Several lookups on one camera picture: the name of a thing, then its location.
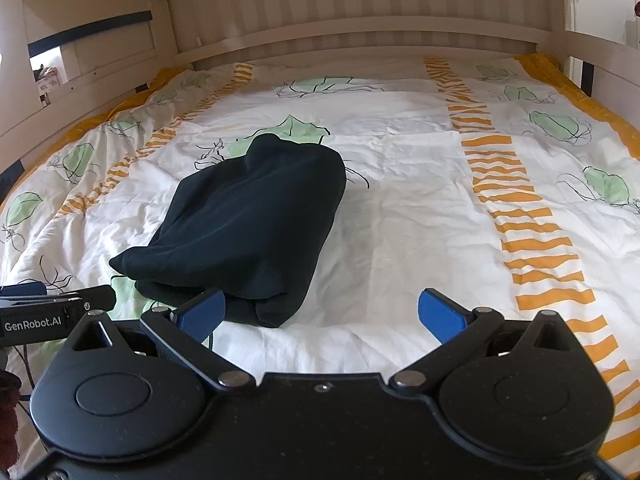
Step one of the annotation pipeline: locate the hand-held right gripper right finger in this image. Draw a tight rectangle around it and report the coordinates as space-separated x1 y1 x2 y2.
391 288 584 392

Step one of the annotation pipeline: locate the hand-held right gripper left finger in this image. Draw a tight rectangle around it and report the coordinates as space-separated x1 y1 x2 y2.
71 287 253 392

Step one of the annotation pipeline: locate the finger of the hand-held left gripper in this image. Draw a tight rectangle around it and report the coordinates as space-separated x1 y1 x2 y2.
0 281 117 314

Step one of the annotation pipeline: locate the dark navy hooded jacket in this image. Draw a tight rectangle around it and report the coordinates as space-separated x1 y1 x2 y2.
109 133 348 330

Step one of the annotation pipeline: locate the person's left forearm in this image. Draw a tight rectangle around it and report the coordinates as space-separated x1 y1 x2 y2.
0 369 24 463

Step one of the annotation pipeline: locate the white leaf-print duvet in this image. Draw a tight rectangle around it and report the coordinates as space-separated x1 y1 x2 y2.
0 52 640 480

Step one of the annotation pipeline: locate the white wooden bed frame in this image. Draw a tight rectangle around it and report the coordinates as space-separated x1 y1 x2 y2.
0 0 640 177

